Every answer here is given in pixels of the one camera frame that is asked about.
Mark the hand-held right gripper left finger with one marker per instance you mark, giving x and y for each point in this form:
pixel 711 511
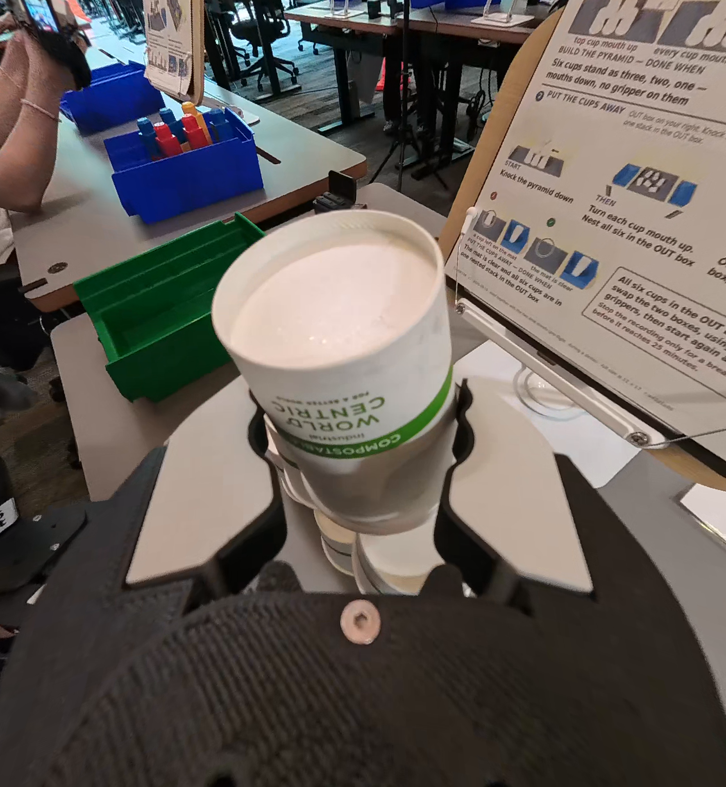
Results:
pixel 209 492

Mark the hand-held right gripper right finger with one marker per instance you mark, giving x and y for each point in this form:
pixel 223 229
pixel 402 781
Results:
pixel 510 498

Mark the green plastic bin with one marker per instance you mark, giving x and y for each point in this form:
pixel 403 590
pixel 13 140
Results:
pixel 154 369

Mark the another person's forearm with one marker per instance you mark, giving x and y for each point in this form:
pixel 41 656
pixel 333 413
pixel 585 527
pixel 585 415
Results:
pixel 19 153

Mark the wooden desk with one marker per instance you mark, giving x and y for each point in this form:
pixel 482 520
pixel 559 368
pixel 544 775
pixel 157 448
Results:
pixel 363 21

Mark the white board stand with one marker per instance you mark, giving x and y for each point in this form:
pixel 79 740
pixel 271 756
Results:
pixel 553 374

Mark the laminated paper sheet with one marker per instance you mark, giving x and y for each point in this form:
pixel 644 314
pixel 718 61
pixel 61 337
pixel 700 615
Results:
pixel 725 516

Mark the printed instruction board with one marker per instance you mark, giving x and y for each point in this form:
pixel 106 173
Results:
pixel 645 246
pixel 172 49

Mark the large blue plastic bin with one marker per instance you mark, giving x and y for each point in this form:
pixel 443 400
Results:
pixel 185 190

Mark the black charging hub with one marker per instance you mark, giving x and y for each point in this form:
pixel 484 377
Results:
pixel 341 184

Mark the red toy peg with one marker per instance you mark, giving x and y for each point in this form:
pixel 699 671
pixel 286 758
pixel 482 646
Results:
pixel 194 132
pixel 167 144

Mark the blue toy peg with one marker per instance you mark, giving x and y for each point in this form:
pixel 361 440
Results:
pixel 146 132
pixel 166 120

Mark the yellow toy peg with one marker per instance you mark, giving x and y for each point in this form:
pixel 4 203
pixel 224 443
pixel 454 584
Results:
pixel 189 109

